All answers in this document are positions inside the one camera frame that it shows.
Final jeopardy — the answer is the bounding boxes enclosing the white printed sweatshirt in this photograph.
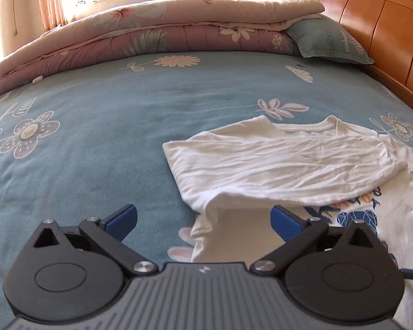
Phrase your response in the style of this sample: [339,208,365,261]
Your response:
[162,115,413,330]

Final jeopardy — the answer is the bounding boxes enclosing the blue patterned bed sheet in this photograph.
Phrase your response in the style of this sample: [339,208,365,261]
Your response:
[0,51,413,329]

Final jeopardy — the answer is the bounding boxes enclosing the green flower pillow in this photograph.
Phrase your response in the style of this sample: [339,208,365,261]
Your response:
[285,15,374,65]

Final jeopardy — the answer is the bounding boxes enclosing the wooden headboard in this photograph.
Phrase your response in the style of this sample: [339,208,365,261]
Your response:
[318,0,413,109]

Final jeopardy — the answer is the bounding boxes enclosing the pink floral folded quilt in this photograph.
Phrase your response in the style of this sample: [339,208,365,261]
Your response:
[0,0,324,96]

